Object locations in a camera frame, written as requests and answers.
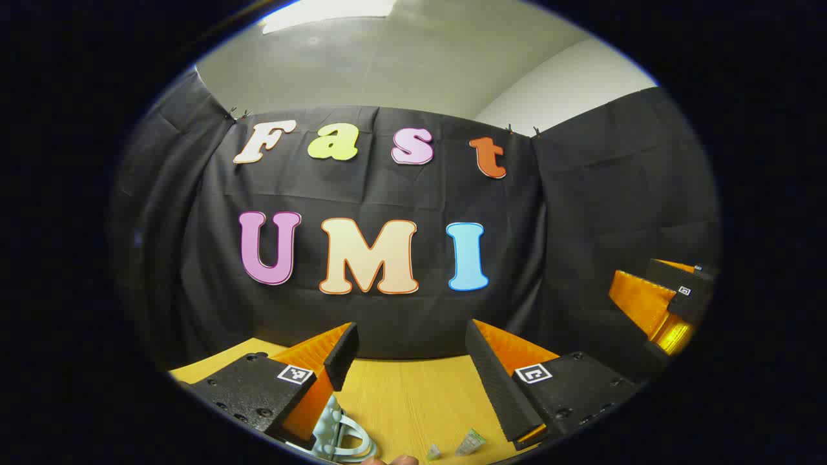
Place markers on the black backdrop cloth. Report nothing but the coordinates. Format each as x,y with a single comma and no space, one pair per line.
387,194

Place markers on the ceiling light panel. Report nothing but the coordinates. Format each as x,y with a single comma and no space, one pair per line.
323,13

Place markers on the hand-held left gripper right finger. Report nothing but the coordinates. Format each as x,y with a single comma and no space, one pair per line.
501,394

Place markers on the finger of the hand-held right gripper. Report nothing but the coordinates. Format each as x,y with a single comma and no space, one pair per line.
675,278

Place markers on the silver skin care sachet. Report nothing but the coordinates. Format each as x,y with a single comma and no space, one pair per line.
470,443
433,452

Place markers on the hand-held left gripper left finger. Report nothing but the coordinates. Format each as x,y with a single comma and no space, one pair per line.
341,355

